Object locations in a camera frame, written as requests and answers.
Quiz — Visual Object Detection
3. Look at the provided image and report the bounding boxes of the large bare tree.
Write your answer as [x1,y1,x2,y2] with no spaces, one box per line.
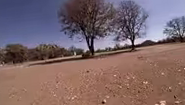
[55,0,122,60]

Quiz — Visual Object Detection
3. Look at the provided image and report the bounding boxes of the brown dirt ground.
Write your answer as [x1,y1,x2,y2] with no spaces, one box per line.
[0,41,185,105]

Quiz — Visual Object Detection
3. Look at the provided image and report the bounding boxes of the smaller bare tree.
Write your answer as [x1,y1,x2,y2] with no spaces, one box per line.
[109,0,153,53]

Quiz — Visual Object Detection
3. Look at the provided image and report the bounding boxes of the distant hill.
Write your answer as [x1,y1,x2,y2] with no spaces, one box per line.
[139,38,157,48]

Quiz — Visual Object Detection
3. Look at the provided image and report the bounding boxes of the row of trees and bushes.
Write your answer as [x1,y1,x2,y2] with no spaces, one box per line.
[0,36,82,67]

